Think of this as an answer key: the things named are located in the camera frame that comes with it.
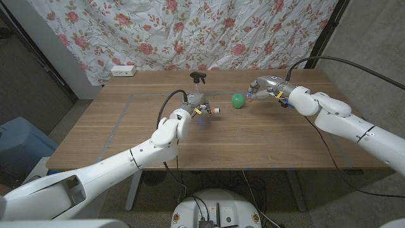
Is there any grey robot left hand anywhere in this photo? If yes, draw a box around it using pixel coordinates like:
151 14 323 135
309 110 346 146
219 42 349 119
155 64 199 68
180 92 212 117

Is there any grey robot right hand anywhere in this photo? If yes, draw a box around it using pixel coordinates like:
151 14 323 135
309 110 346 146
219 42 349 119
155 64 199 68
246 75 297 104

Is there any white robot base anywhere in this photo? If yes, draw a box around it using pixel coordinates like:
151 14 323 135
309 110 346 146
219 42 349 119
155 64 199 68
170 189 263 228

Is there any green ball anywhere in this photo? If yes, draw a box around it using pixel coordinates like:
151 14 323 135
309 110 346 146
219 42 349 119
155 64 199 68
231 92 246 110

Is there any clear spray bottle black head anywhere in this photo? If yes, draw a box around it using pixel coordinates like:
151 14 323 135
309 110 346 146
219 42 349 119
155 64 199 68
189 71 207 96

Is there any floral backdrop cloth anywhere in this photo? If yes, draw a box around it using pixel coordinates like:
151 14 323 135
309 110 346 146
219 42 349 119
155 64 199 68
27 0 340 86

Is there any black backdrop stand pole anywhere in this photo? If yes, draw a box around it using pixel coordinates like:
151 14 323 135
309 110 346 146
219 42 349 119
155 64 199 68
304 0 351 70

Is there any white power strip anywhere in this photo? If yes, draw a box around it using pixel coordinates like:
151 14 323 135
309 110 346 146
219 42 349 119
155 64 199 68
110 65 137 77

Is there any black round floor fan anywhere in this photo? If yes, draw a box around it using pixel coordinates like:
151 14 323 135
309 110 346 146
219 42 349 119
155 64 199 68
141 170 168 187

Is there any white table leg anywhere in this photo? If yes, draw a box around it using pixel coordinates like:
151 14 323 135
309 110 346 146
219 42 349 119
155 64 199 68
125 170 143 212

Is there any grey table leg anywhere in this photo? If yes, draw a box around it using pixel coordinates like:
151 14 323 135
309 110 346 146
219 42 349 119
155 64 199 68
286 169 307 212

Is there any blue plastic bin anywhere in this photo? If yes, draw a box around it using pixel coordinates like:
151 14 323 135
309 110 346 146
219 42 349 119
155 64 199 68
0 116 59 187

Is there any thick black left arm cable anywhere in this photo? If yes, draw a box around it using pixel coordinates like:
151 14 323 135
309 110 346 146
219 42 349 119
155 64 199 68
156 89 189 201

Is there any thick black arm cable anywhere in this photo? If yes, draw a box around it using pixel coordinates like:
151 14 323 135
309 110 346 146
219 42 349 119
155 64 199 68
285 56 405 91
156 89 189 201

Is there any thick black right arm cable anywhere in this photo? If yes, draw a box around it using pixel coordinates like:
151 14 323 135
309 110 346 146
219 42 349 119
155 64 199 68
285 56 405 91

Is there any thin black left arm wire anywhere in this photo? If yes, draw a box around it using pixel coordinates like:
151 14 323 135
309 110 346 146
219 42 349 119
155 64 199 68
174 140 180 174

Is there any thin black arm wire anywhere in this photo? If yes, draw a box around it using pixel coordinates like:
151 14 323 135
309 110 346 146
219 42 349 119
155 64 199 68
174 140 180 174
303 115 405 199

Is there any thin black right arm wire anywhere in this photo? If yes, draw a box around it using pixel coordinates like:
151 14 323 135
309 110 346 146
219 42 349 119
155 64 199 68
303 115 405 199

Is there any black floor cable tangle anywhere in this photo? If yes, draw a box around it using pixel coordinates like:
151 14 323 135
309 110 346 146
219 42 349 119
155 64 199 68
180 170 268 206

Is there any white floor cable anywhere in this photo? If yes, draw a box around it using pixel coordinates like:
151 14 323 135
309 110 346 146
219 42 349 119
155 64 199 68
242 170 282 228

